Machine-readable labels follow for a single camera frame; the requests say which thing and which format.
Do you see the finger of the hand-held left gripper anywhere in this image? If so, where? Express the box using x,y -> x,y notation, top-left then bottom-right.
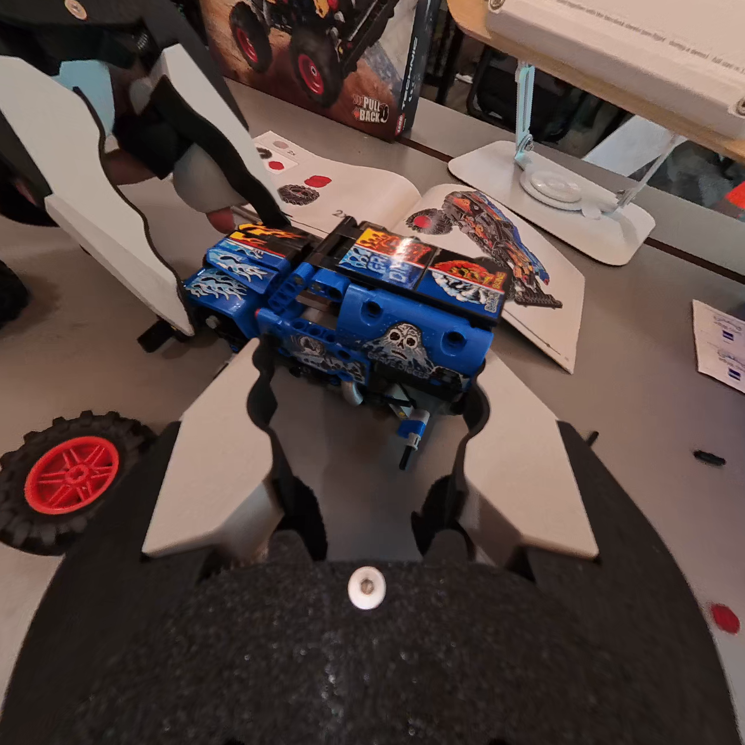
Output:
0,56 -> 194,353
151,43 -> 293,229

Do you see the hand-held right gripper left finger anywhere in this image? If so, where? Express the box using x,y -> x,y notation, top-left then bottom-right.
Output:
141,336 -> 287,561

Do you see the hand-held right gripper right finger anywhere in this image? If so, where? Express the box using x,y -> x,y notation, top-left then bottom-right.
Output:
428,355 -> 600,565

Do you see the black tyre red rim wheel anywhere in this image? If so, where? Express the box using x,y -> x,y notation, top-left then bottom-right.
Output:
0,410 -> 159,555

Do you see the lego instruction booklet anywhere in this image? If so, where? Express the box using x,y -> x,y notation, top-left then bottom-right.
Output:
241,131 -> 586,374

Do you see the lego monster truck model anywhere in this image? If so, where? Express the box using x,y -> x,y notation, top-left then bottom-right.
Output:
183,220 -> 514,472

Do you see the lego set cardboard box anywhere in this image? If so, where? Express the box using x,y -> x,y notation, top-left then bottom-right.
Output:
198,0 -> 446,143

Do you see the person's left hand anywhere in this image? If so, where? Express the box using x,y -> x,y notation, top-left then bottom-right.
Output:
105,148 -> 237,232

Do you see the white printed paper slip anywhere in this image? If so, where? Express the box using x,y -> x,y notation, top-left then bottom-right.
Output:
693,300 -> 745,397

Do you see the white desk stand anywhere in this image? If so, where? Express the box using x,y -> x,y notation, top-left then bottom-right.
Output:
448,63 -> 689,267

